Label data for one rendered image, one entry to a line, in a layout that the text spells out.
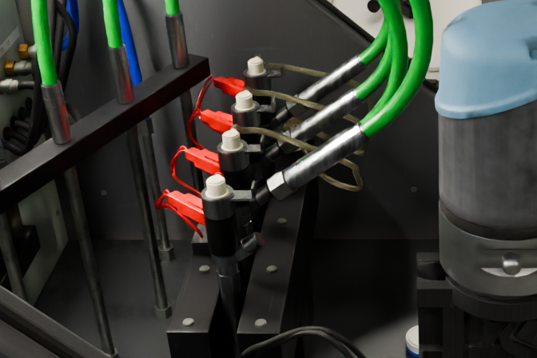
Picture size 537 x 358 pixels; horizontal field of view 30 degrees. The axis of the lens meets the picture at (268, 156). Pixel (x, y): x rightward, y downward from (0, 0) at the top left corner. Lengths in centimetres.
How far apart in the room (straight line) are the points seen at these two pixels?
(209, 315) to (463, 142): 42
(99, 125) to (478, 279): 50
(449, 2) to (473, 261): 98
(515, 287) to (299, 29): 60
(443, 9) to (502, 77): 99
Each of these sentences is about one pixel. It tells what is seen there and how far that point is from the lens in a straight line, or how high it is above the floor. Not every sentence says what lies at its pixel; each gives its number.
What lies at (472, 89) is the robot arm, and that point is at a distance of 51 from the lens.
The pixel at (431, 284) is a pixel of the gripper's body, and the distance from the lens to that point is 59.
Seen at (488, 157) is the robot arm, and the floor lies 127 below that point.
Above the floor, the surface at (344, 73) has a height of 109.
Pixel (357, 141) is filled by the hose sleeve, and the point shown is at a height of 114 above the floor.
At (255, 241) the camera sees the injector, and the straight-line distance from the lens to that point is 86.
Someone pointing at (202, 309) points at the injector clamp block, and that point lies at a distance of 90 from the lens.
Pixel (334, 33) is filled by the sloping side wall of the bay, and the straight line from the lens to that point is 111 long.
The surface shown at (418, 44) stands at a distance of 76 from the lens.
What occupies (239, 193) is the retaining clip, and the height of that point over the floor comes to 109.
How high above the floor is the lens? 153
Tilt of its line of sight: 29 degrees down
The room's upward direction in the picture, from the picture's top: 6 degrees counter-clockwise
